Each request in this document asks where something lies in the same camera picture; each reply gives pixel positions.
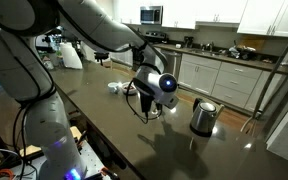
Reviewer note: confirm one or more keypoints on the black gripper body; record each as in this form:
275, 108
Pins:
145, 101

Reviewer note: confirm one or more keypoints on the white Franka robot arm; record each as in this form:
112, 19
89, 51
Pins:
34, 83

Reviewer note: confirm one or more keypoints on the white ceramic bowl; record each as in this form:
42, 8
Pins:
128, 89

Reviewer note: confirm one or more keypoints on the brown food pieces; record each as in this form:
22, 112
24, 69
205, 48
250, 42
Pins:
129, 88

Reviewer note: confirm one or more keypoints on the white ceramic mug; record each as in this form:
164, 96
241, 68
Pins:
113, 87

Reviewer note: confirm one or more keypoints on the stainless steel dishwasher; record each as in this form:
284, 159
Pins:
174, 61

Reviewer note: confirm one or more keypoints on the stainless steel electric kettle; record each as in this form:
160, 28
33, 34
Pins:
203, 116

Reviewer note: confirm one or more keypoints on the black office chair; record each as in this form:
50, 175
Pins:
101, 57

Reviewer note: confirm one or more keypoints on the black kitchen stove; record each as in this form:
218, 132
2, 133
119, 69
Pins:
155, 36

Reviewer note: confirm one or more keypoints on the black coffee maker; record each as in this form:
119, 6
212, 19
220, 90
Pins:
188, 41

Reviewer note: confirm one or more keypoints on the white drawer base cabinets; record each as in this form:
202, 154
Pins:
217, 78

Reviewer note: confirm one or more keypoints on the light wooden board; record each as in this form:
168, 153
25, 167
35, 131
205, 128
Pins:
75, 131

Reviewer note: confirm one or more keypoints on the chrome sink faucet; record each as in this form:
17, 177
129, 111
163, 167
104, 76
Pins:
210, 46

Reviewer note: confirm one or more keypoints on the stainless steel microwave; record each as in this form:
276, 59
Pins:
150, 15

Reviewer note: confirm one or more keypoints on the pile of dishes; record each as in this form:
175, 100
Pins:
240, 51

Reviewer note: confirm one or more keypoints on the brown cutting board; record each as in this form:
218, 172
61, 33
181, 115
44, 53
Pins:
255, 41

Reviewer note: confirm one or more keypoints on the dark metal stand pole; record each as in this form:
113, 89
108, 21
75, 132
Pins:
277, 66

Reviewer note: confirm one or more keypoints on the robot mounting base plate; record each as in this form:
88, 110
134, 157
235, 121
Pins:
90, 160

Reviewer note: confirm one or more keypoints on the white wall cabinets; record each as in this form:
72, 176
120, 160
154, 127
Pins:
260, 13

